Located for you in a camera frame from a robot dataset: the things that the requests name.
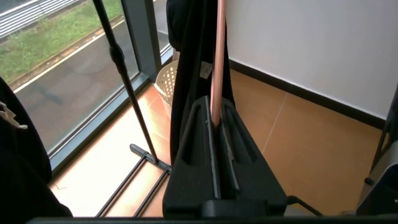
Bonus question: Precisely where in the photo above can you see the black shorts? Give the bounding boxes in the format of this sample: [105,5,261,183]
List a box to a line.
[0,76,74,224]

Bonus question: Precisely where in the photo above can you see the black clothes rack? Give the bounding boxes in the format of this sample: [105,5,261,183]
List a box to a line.
[92,0,172,218]

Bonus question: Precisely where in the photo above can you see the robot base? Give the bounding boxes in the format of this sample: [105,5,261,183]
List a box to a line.
[284,83,398,218]

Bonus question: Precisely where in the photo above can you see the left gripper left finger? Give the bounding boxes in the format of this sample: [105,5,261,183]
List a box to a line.
[162,95,221,218]

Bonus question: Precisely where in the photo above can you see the window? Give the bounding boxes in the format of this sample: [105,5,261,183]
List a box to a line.
[0,0,175,175]

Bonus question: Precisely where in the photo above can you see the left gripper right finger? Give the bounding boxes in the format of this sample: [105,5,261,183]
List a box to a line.
[220,99,288,218]

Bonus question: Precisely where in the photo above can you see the white laundry basket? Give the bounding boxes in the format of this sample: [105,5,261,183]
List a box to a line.
[154,59,180,116]

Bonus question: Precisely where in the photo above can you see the pink clothes hanger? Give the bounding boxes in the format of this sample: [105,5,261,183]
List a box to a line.
[210,0,227,128]

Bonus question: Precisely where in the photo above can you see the black garment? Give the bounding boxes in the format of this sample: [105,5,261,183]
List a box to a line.
[166,0,236,166]

